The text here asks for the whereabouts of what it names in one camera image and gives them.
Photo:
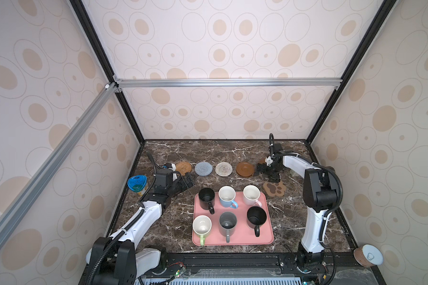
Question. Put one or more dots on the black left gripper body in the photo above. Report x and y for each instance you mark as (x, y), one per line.
(167, 188)

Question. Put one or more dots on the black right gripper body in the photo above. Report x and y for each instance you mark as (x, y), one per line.
(273, 172)

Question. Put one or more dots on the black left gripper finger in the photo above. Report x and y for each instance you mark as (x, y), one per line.
(187, 185)
(189, 178)

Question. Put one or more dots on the woven rattan coaster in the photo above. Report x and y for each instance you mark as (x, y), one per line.
(183, 167)

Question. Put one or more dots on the light blue woven coaster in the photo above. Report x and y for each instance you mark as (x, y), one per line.
(203, 168)

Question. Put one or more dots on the brown paw shaped coaster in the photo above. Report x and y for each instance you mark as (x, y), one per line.
(274, 189)

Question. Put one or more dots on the multicolour stitched white coaster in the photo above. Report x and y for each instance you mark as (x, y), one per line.
(223, 169)

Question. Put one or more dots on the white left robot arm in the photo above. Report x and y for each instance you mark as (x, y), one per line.
(113, 260)

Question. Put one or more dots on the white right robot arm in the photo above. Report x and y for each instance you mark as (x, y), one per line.
(322, 194)

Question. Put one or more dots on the blue lidded white cup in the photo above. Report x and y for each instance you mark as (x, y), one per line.
(138, 184)

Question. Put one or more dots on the black mug back left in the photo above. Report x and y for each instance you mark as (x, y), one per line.
(207, 199)

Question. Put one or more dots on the black mug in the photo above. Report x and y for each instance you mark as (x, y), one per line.
(207, 199)
(256, 217)

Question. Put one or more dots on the pink white mug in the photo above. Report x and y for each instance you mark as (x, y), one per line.
(251, 195)

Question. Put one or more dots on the light blue mug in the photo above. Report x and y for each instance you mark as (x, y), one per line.
(227, 196)

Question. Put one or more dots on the green white mug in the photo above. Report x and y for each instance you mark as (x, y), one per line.
(202, 226)

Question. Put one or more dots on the black mug front right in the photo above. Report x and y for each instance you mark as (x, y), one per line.
(256, 217)

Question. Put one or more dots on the grey mug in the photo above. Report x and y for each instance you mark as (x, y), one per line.
(227, 224)

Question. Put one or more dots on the aluminium left side bar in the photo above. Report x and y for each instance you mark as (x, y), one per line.
(12, 217)

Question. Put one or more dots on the aluminium back crossbar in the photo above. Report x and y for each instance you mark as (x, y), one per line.
(219, 83)

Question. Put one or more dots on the brown can white lid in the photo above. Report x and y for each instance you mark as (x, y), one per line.
(368, 256)

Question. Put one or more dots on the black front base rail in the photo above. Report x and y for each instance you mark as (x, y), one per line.
(244, 269)

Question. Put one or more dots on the black corner frame post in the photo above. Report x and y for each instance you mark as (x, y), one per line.
(98, 48)

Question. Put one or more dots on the black right corner post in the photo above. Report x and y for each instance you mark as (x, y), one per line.
(371, 33)

